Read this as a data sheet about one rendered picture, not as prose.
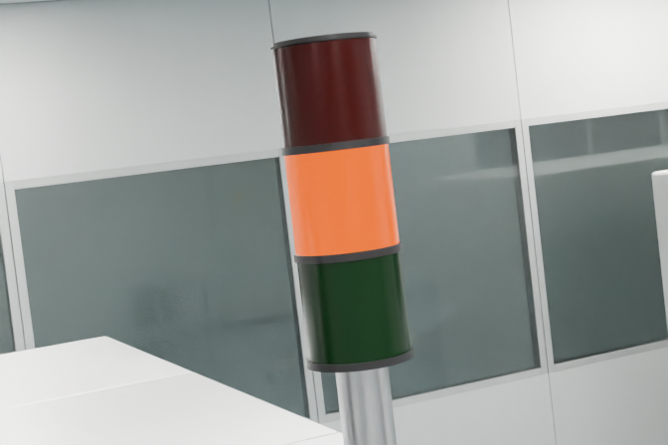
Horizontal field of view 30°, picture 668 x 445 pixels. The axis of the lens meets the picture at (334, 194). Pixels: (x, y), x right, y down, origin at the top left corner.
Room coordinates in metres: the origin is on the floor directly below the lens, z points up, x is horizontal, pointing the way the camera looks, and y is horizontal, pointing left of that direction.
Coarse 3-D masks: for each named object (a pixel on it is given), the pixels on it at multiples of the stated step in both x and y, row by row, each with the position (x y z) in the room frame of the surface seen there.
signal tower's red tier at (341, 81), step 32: (288, 64) 0.56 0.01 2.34; (320, 64) 0.56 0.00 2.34; (352, 64) 0.56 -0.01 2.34; (288, 96) 0.57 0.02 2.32; (320, 96) 0.56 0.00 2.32; (352, 96) 0.56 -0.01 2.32; (288, 128) 0.57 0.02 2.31; (320, 128) 0.56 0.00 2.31; (352, 128) 0.56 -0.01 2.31; (384, 128) 0.57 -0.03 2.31
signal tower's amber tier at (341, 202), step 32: (288, 160) 0.57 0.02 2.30; (320, 160) 0.56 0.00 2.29; (352, 160) 0.56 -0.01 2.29; (384, 160) 0.57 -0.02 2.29; (288, 192) 0.58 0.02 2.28; (320, 192) 0.56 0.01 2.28; (352, 192) 0.56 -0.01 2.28; (384, 192) 0.57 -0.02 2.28; (320, 224) 0.56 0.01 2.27; (352, 224) 0.56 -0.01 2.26; (384, 224) 0.57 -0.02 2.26
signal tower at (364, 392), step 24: (336, 144) 0.56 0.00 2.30; (360, 144) 0.56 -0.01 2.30; (384, 360) 0.56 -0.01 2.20; (408, 360) 0.57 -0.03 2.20; (360, 384) 0.57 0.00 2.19; (384, 384) 0.57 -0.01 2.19; (360, 408) 0.57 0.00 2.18; (384, 408) 0.57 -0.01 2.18; (360, 432) 0.57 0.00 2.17; (384, 432) 0.57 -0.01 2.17
